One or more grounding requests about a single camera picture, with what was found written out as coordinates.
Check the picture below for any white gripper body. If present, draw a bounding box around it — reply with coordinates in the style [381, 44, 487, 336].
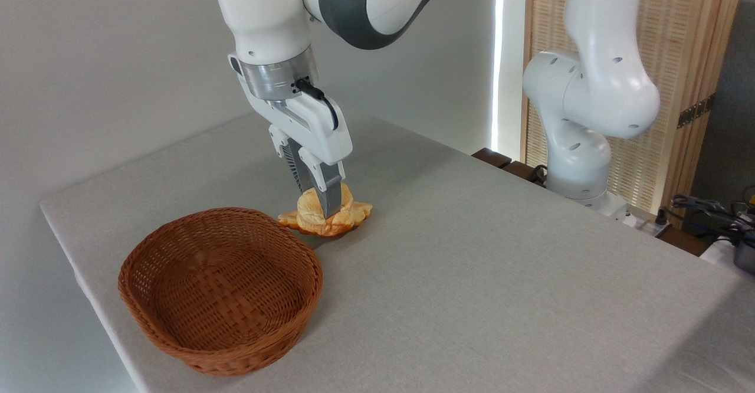
[228, 54, 354, 166]

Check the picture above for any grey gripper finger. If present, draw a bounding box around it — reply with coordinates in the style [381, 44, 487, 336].
[268, 123, 317, 196]
[297, 146, 347, 220]

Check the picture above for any round bread roll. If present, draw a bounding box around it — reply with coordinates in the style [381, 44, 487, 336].
[296, 183, 354, 235]

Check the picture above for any flat long bread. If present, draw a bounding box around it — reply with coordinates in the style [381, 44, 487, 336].
[278, 201, 373, 238]

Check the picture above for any brown wicker basket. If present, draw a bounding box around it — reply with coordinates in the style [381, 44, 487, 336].
[117, 207, 324, 377]

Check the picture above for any dark brown wooden block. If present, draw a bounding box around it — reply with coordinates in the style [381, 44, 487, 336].
[472, 148, 513, 169]
[501, 160, 548, 188]

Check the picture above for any grey tablecloth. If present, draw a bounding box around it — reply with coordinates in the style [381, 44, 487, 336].
[40, 100, 755, 393]

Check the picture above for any white power strip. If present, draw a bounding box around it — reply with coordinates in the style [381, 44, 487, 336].
[624, 211, 673, 238]

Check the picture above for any bamboo folding screen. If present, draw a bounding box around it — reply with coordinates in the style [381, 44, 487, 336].
[521, 0, 747, 217]

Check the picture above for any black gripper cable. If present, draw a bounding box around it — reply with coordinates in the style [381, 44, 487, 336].
[294, 78, 340, 132]

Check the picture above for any black cable bundle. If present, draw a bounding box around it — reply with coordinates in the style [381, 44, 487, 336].
[671, 194, 755, 247]

